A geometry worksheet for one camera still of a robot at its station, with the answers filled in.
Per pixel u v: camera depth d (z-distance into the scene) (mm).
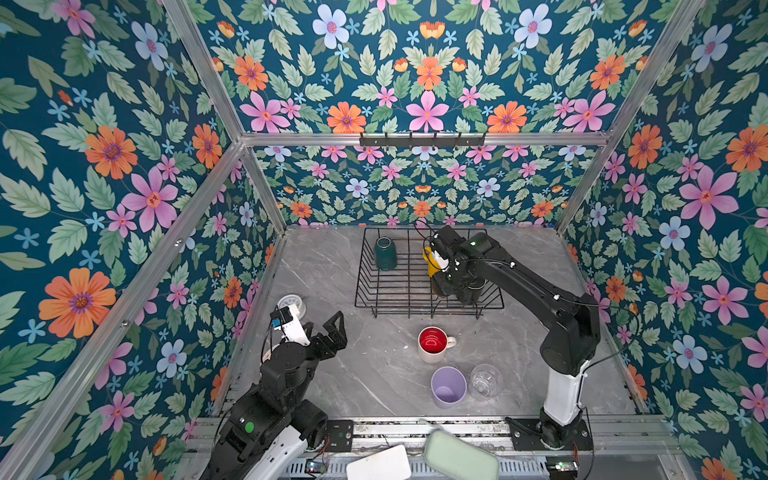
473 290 885
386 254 983
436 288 766
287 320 566
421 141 913
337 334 608
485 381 821
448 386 811
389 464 658
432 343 884
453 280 729
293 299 956
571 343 472
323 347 594
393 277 1043
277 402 491
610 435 752
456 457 696
